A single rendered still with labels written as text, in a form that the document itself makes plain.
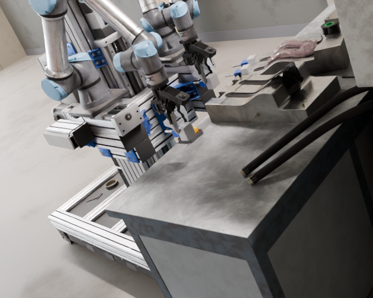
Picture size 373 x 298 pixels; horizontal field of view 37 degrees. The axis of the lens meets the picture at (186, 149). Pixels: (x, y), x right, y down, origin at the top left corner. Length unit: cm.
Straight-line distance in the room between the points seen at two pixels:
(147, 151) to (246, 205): 86
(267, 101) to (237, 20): 392
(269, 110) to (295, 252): 59
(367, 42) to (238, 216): 64
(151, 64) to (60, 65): 48
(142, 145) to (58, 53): 56
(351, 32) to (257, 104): 75
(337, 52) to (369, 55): 89
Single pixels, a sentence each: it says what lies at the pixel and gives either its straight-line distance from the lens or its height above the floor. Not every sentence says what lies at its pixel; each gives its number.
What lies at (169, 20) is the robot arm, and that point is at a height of 124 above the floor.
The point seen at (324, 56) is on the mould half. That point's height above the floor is 88.
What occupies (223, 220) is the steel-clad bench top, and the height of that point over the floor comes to 80.
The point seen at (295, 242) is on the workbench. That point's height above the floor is 60.
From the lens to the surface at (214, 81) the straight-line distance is 247.
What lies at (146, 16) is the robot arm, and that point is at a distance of 250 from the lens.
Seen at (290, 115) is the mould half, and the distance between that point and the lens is 214.
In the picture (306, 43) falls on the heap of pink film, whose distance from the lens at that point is 261.
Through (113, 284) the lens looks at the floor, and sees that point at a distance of 318.
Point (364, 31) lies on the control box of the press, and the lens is 154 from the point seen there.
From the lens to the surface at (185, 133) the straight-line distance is 208.
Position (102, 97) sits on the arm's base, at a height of 106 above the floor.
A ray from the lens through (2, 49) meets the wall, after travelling 1061.
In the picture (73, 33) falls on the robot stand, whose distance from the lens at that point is 268.
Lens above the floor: 176
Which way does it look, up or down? 25 degrees down
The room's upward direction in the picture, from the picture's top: 24 degrees counter-clockwise
